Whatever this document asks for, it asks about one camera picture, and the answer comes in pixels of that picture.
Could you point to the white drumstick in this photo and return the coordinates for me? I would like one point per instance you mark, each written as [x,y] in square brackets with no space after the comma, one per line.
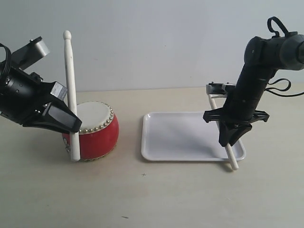
[231,157]
[71,96]

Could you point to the small red drum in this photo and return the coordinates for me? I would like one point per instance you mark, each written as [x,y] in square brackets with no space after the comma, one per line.
[99,132]

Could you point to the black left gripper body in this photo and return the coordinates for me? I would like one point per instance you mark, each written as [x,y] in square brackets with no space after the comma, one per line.
[21,93]

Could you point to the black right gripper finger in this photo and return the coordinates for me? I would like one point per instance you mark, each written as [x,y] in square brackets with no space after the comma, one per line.
[239,132]
[225,132]

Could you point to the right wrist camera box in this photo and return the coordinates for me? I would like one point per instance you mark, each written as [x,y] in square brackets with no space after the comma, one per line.
[222,89]

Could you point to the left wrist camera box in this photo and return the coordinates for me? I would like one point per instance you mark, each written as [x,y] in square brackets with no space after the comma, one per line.
[29,54]

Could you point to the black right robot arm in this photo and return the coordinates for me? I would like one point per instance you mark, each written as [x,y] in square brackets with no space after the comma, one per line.
[262,59]

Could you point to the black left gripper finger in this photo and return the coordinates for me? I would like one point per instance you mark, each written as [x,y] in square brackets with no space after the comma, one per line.
[57,91]
[54,117]

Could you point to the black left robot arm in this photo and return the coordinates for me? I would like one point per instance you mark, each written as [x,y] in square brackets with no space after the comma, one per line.
[28,101]

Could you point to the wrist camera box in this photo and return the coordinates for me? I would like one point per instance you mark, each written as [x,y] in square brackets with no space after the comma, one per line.
[29,54]
[222,89]

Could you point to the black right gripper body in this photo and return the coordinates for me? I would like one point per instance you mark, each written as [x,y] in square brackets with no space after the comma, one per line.
[241,102]

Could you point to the white plastic tray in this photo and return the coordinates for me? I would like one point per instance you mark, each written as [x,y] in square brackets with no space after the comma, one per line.
[180,136]

